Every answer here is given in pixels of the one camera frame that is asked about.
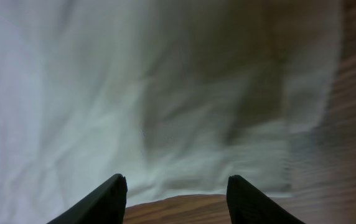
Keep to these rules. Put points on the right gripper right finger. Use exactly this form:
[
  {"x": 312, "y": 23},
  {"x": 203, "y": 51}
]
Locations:
[{"x": 248, "y": 205}]

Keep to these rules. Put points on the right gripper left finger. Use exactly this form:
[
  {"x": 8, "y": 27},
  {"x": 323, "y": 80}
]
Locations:
[{"x": 105, "y": 205}]

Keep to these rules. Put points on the beige shorts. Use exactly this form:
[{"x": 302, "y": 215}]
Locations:
[{"x": 175, "y": 95}]

